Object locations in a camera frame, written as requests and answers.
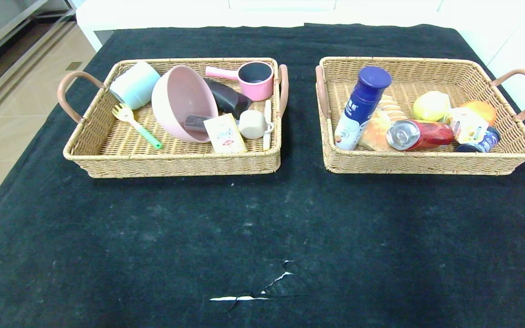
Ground red soda can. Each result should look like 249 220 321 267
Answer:
386 119 455 152

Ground small beige cup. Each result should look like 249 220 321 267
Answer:
238 110 274 140

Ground pink toy saucepan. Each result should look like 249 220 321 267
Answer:
205 61 275 102

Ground orange fruit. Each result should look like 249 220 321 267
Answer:
461 100 498 127

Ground black oblong glasses case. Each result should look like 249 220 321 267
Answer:
204 78 252 120

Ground yellow lemon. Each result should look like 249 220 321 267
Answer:
413 91 452 122

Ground light blue plastic cup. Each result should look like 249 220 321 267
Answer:
110 61 161 110

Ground blue capped yogurt bottle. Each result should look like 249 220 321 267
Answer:
334 66 392 151

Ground white plastic stick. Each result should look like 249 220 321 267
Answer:
263 99 273 151

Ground white fruit drink carton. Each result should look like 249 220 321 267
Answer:
447 107 491 145

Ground woven wicker basket brown handles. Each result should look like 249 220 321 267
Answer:
57 57 289 179
315 56 525 175

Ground yellow green toy fork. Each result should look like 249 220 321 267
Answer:
112 104 164 150

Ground flat toasted bread slice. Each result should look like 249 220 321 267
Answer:
358 110 393 152

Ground small dark blue can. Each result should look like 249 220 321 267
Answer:
456 128 501 153

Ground striped bread roll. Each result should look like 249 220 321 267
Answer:
376 94 407 122

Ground yellow playing card box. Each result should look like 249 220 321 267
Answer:
203 113 247 154

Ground pink plastic bowl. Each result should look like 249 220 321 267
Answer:
151 65 220 144

